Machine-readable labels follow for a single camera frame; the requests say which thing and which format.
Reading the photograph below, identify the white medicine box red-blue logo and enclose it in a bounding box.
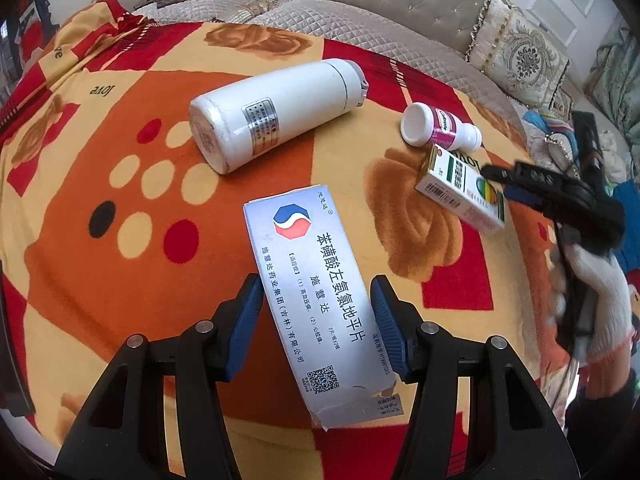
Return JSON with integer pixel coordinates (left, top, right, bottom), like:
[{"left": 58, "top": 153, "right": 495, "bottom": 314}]
[{"left": 243, "top": 185, "right": 397, "bottom": 431}]

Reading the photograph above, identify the small ornate beige cushion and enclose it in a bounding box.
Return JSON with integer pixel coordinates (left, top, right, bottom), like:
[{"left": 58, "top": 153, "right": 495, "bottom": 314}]
[{"left": 550, "top": 87, "right": 576, "bottom": 121}]

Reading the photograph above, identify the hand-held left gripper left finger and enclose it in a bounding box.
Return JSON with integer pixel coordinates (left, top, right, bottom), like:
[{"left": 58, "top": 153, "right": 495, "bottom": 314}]
[{"left": 52, "top": 274, "right": 266, "bottom": 480}]

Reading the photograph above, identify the green patterned curtain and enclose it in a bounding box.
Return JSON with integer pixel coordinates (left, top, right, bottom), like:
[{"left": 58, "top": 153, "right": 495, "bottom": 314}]
[{"left": 592, "top": 25, "right": 640, "bottom": 136}]

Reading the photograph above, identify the person's right hand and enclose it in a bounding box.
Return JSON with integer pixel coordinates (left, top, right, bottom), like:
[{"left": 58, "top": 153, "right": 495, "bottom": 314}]
[{"left": 552, "top": 247, "right": 638, "bottom": 366}]

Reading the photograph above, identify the white pill bottle pink label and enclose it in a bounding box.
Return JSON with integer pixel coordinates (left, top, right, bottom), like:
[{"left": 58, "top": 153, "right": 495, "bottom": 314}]
[{"left": 401, "top": 102, "right": 483, "bottom": 152}]

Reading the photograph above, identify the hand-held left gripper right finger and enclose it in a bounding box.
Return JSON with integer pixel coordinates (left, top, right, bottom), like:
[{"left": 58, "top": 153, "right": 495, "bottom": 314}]
[{"left": 369, "top": 274, "right": 571, "bottom": 480}]

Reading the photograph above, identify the red orange printed blanket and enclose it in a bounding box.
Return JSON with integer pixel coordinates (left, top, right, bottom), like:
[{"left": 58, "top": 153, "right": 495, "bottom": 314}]
[{"left": 0, "top": 0, "right": 640, "bottom": 480}]

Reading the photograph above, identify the light blue towel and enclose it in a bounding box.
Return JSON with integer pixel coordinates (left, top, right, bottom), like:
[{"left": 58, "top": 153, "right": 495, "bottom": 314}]
[{"left": 522, "top": 107, "right": 576, "bottom": 161}]

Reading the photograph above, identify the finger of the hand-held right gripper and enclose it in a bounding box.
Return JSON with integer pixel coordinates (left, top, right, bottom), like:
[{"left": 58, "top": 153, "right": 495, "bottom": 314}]
[
  {"left": 502, "top": 185, "right": 561, "bottom": 213},
  {"left": 482, "top": 162, "right": 583, "bottom": 197}
]

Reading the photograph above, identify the large ornate beige cushion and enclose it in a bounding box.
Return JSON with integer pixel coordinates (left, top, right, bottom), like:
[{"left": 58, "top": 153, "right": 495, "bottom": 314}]
[{"left": 465, "top": 0, "right": 571, "bottom": 108}]

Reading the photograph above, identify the dark blue cloth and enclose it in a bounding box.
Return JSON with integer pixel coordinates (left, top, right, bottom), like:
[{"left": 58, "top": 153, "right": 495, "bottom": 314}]
[{"left": 612, "top": 180, "right": 640, "bottom": 211}]

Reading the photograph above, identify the white thermos bottle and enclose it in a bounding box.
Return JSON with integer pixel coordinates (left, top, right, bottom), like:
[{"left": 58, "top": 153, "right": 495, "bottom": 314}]
[{"left": 189, "top": 58, "right": 370, "bottom": 176}]

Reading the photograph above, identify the grey quilted sofa cover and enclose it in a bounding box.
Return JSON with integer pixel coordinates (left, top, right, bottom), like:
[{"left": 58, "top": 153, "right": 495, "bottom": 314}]
[{"left": 135, "top": 0, "right": 526, "bottom": 111}]

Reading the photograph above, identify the medicine box with rainbow circle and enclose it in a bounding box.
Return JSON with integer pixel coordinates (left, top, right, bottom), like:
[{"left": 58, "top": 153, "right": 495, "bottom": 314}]
[{"left": 415, "top": 142, "right": 507, "bottom": 236}]

